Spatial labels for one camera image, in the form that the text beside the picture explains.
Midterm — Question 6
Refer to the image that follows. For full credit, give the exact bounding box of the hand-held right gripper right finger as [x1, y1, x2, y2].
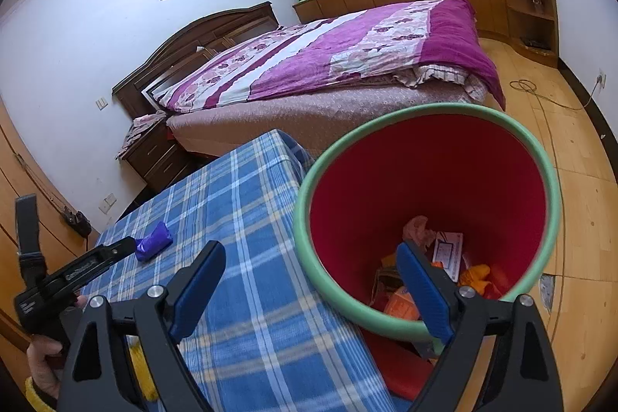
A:
[396, 241, 565, 412]

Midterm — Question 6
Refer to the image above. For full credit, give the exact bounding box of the orange foam net with peel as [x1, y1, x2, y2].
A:
[458, 264, 491, 297]

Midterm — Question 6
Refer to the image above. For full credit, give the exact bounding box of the wooden bed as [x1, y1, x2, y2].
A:
[112, 0, 507, 157]

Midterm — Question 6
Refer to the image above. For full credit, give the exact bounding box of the white paper label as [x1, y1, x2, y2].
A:
[432, 232, 464, 283]

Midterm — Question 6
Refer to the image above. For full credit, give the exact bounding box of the pink patterned cloth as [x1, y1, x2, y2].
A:
[116, 112, 167, 159]

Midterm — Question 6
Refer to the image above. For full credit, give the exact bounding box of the black power adapter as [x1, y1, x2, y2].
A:
[62, 209, 92, 239]

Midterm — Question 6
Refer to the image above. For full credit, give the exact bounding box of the blue plaid tablecloth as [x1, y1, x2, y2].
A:
[94, 129, 387, 412]

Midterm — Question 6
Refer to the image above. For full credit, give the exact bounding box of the red bin with green rim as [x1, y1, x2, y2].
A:
[294, 103, 563, 402]

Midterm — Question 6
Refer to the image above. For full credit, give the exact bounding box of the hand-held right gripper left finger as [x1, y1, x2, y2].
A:
[57, 240, 227, 412]

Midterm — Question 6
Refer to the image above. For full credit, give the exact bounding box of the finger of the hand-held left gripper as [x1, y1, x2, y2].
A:
[95, 236, 137, 265]

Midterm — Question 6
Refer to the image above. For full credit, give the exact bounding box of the purple floral quilt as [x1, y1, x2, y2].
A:
[158, 0, 507, 114]

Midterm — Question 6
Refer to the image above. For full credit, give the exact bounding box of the wooden wardrobe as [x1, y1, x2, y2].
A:
[0, 98, 102, 345]

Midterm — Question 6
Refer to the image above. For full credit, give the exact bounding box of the person's left forearm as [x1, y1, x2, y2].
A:
[23, 376, 59, 412]

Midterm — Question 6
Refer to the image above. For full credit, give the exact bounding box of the purple wrapper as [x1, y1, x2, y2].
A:
[135, 221, 173, 261]

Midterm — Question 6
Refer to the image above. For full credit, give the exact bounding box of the yellow foam net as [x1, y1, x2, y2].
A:
[128, 335, 160, 400]

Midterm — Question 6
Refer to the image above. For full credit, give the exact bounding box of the small orange box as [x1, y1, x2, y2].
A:
[384, 287, 421, 321]

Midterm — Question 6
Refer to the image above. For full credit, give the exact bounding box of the white floor cable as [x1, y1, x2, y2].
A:
[511, 71, 606, 111]

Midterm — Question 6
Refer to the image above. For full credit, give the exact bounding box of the dark wooden nightstand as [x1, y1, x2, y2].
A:
[123, 122, 194, 193]

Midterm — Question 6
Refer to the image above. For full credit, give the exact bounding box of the person's left hand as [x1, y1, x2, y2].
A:
[26, 295, 88, 398]

